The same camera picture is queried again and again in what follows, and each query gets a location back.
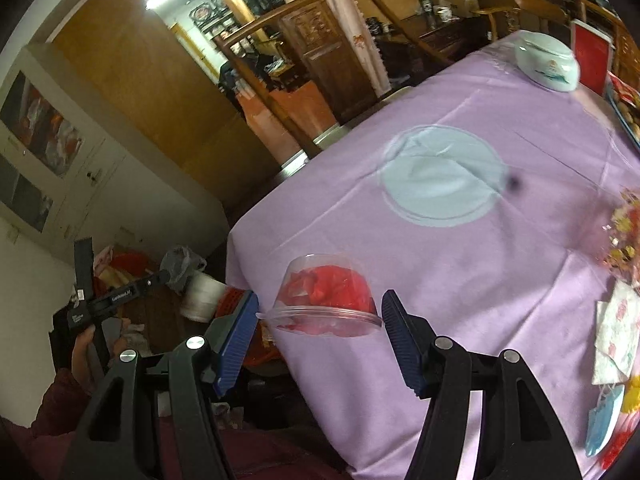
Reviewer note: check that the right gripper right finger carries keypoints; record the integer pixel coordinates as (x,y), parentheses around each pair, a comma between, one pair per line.
(407,337)

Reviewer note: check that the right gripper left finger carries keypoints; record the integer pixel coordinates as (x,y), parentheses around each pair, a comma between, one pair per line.
(235,331)

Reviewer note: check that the clear cup red contents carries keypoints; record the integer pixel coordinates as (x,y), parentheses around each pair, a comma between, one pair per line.
(323,295)

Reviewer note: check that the floral paper napkins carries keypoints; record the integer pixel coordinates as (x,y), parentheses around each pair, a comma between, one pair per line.
(617,336)

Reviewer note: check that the blue face mask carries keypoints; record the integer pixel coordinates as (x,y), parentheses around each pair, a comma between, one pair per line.
(602,419)

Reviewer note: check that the yellow ribbon pompom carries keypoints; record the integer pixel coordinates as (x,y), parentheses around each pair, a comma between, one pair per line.
(631,400)

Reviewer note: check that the red ribbon pompom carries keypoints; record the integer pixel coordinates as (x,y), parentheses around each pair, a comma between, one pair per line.
(621,435)

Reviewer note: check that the red patterned cellophane wrapper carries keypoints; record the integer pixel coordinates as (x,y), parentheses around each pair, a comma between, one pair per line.
(621,257)

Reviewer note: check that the person left hand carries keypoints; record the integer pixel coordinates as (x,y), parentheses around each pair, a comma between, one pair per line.
(81,370)

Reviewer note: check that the bin with plastic bag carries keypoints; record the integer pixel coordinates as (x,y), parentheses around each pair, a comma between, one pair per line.
(181,262)

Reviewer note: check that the white cabinet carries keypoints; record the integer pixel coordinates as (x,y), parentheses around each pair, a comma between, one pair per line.
(73,167)

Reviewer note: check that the purple tablecloth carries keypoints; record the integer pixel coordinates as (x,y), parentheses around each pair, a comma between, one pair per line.
(480,198)

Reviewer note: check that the white ceramic lidded jar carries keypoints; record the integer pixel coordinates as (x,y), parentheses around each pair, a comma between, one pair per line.
(546,61)

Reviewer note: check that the wooden armchair left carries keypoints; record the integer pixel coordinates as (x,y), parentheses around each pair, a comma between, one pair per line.
(312,30)

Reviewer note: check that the blue fruit plate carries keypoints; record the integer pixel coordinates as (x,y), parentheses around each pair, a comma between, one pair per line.
(625,102)

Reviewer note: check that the red and white box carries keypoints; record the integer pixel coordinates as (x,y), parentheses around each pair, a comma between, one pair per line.
(593,51)

